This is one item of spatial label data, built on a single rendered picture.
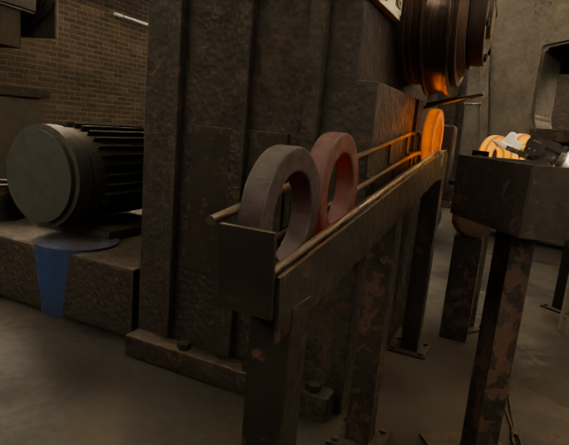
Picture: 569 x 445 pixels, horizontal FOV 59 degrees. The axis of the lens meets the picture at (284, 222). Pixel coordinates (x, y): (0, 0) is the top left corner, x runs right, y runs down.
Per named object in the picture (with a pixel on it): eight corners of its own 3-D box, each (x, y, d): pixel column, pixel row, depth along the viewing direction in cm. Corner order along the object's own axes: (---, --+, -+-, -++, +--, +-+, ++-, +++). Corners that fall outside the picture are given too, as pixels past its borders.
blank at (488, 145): (478, 135, 189) (486, 136, 187) (505, 133, 197) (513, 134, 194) (475, 176, 193) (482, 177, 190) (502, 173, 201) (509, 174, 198)
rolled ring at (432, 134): (446, 110, 166) (437, 109, 168) (437, 107, 150) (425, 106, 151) (438, 166, 170) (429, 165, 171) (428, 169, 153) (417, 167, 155)
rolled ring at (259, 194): (324, 138, 70) (303, 136, 72) (262, 155, 54) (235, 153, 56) (317, 260, 76) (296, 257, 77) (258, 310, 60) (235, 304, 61)
